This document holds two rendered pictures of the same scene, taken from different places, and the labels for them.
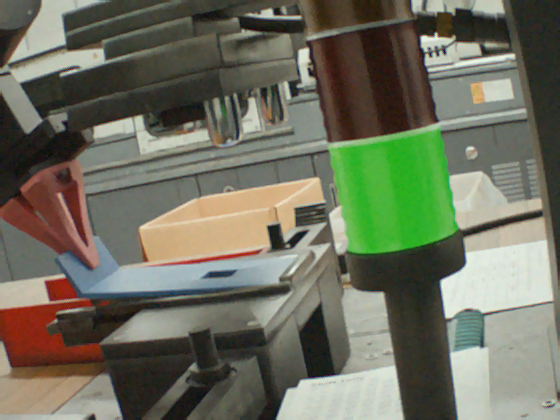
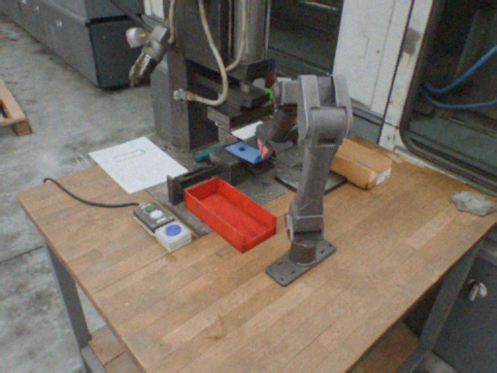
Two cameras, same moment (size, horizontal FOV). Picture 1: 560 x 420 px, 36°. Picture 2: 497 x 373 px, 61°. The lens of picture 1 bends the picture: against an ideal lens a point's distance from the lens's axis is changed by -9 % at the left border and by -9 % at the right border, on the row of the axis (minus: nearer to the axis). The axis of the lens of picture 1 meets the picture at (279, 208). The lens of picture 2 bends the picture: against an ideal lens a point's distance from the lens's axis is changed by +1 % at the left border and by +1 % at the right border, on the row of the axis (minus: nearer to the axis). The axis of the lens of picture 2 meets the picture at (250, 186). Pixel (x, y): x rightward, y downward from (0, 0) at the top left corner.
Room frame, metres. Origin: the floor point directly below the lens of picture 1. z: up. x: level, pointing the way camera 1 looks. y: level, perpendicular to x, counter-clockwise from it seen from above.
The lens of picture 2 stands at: (1.54, 0.66, 1.63)
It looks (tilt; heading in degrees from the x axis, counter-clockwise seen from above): 34 degrees down; 211
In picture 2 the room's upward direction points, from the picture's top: 3 degrees clockwise
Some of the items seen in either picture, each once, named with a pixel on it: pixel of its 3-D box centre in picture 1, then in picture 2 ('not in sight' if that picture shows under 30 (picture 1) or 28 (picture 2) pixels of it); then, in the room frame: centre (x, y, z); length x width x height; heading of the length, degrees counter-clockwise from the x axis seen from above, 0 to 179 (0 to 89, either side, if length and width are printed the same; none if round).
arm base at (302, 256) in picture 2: not in sight; (303, 248); (0.83, 0.39, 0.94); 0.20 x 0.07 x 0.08; 165
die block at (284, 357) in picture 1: (243, 357); (244, 161); (0.57, 0.04, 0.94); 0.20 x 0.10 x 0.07; 165
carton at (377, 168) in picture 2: not in sight; (347, 159); (0.34, 0.31, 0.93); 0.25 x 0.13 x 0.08; 75
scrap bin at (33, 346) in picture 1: (133, 310); (228, 212); (0.81, 0.15, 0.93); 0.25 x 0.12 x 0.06; 75
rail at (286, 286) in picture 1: (191, 314); not in sight; (0.55, 0.07, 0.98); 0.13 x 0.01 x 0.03; 75
